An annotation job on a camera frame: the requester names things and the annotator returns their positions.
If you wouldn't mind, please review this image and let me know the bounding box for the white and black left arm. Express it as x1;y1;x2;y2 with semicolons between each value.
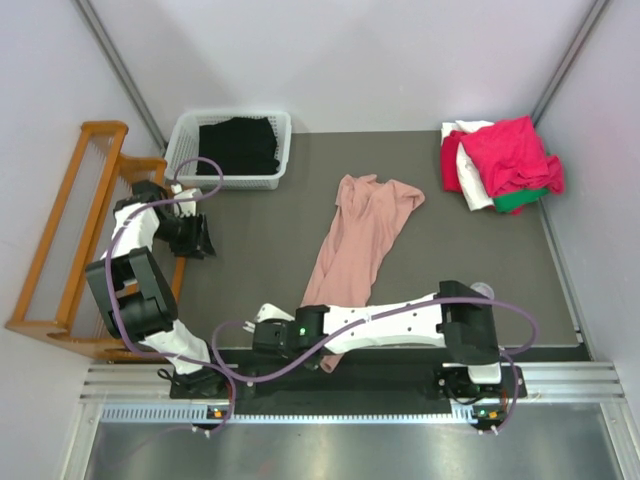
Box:
85;180;227;397

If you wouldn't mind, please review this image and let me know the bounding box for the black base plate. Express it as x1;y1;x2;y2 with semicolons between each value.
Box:
158;348;527;416

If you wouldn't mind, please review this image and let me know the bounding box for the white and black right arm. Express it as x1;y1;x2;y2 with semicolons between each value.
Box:
243;280;504;396

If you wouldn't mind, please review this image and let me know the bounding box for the wooden rack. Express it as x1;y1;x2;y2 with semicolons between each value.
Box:
6;120;166;361

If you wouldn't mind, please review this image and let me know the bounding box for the green t-shirt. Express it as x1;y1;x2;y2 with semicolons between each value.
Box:
493;188;549;215

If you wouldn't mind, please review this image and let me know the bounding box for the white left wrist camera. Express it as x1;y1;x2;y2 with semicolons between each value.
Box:
170;184;202;218

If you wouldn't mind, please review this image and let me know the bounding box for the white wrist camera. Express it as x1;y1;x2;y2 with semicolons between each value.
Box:
170;184;202;218
243;303;294;334

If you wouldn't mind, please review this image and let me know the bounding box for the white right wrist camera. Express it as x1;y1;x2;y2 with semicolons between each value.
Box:
243;303;294;334

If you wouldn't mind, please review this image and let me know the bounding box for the magenta t-shirt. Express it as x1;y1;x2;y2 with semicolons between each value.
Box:
461;116;565;200

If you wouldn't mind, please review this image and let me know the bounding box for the pink printed t-shirt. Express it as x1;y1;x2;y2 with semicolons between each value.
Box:
299;173;427;374

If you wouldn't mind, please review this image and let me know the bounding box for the white plastic basket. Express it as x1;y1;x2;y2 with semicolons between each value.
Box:
165;109;292;190

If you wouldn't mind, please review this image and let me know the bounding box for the black folded t-shirt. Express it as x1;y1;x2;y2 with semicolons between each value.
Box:
198;117;280;177

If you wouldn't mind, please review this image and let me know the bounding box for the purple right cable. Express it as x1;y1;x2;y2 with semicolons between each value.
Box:
211;295;541;434

